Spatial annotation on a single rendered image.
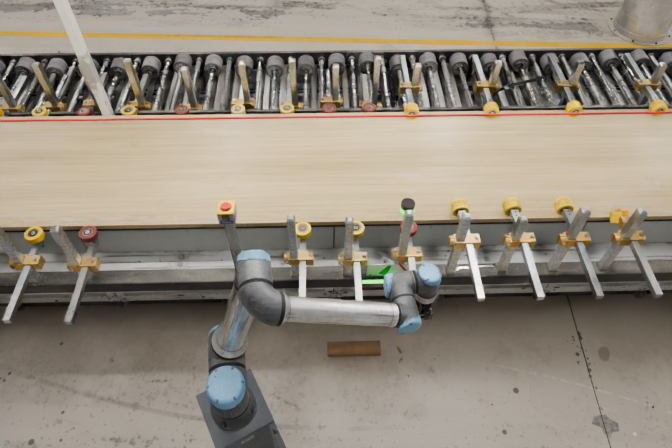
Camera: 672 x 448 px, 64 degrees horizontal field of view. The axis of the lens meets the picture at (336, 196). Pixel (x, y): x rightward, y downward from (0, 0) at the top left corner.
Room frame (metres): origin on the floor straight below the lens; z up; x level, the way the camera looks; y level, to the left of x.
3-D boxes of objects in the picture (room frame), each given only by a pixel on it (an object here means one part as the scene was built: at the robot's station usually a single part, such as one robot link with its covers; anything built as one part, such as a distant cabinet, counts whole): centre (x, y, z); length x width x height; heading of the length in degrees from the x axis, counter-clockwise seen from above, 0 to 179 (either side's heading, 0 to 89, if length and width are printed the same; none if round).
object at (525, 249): (1.36, -0.85, 0.95); 0.50 x 0.04 x 0.04; 2
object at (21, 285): (1.25, 1.40, 0.84); 0.43 x 0.03 x 0.04; 2
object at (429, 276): (1.08, -0.36, 1.14); 0.10 x 0.09 x 0.12; 100
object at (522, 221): (1.41, -0.81, 0.87); 0.03 x 0.03 x 0.48; 2
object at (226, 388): (0.77, 0.42, 0.79); 0.17 x 0.15 x 0.18; 10
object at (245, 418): (0.76, 0.42, 0.65); 0.19 x 0.19 x 0.10
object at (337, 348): (1.28, -0.11, 0.04); 0.30 x 0.08 x 0.08; 92
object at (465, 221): (1.40, -0.56, 0.90); 0.03 x 0.03 x 0.48; 2
